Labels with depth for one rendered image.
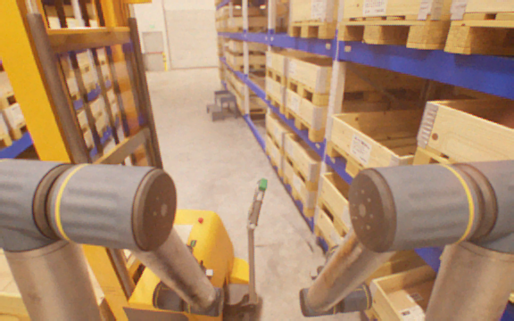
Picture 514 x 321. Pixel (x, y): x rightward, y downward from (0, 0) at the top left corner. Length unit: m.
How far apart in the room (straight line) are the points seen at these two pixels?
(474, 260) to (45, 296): 0.86
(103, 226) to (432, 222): 0.51
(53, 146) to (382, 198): 1.13
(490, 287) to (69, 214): 0.77
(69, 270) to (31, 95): 0.70
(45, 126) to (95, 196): 0.76
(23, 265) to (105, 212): 0.25
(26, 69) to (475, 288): 1.38
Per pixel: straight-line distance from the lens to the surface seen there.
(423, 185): 0.47
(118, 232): 0.45
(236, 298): 2.06
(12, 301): 2.24
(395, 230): 0.44
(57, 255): 0.65
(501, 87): 1.29
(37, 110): 1.20
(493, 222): 0.56
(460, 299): 0.71
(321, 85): 2.33
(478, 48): 1.37
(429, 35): 1.46
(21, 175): 0.59
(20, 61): 1.17
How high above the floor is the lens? 2.15
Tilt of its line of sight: 28 degrees down
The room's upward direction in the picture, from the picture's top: straight up
